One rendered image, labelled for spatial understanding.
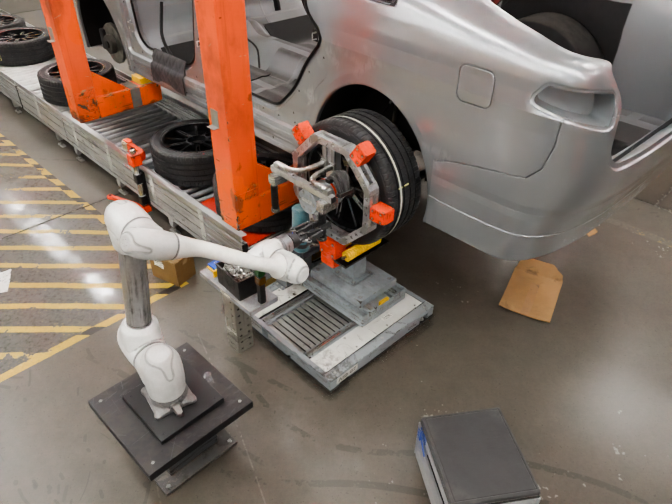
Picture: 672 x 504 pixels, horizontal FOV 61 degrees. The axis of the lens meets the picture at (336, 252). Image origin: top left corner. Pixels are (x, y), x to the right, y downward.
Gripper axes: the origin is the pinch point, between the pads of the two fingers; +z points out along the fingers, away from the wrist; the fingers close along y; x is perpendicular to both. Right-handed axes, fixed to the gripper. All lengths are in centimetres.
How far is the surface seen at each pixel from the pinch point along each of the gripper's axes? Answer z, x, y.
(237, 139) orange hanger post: -1, 22, -60
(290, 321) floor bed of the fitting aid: -1, -77, -26
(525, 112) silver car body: 46, 60, 63
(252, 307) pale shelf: -34, -38, -13
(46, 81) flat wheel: 14, -34, -366
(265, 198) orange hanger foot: 14, -18, -60
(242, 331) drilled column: -30, -69, -30
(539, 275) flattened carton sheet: 146, -82, 47
